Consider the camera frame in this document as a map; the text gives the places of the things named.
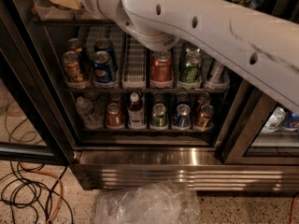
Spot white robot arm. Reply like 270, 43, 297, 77
50, 0, 299, 113

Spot gold brown can rear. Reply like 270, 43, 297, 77
64, 37, 90, 70

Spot gold brown can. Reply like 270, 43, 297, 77
61, 50, 87, 83
64, 37, 90, 70

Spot blue pepsi can rear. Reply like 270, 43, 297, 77
93, 37, 118, 71

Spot blue pepsi can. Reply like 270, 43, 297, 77
93, 51, 116, 83
93, 37, 118, 71

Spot gold brown can front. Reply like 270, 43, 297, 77
61, 50, 87, 83

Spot blue pepsi can front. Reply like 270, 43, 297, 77
93, 51, 116, 83

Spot white empty can tray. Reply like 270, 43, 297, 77
121, 36, 147, 89

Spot red can bottom front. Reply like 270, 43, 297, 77
106, 103, 123, 127

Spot stainless steel fridge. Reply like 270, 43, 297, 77
0, 0, 299, 192

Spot green soda can rear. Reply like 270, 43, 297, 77
180, 41, 200, 58

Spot green soda can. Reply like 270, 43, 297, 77
178, 51, 203, 84
180, 41, 200, 58

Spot open glass fridge door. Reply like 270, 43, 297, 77
0, 19, 72, 165

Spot green soda can front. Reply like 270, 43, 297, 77
178, 51, 203, 84

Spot green can bottom front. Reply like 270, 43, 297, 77
151, 104, 167, 127

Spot blue can bottom front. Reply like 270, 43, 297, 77
172, 104, 191, 128

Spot silver soda can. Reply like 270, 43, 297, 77
206, 60, 225, 84

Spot copper can bottom front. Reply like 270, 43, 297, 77
195, 105, 215, 128

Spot white can right compartment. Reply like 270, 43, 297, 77
262, 106, 285, 133

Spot blue can right compartment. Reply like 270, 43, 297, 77
280, 111, 299, 132

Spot clear water bottle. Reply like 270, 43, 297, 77
76, 96, 102, 130

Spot dark juice bottle white cap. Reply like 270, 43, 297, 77
127, 92, 145, 130

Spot clear plastic bag bin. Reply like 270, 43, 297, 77
95, 182, 200, 224

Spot orange cable on floor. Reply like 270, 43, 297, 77
18, 161, 64, 224

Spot black cables on floor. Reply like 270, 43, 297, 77
0, 161, 74, 224

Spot orange cable right floor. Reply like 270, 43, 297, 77
289, 192, 299, 224

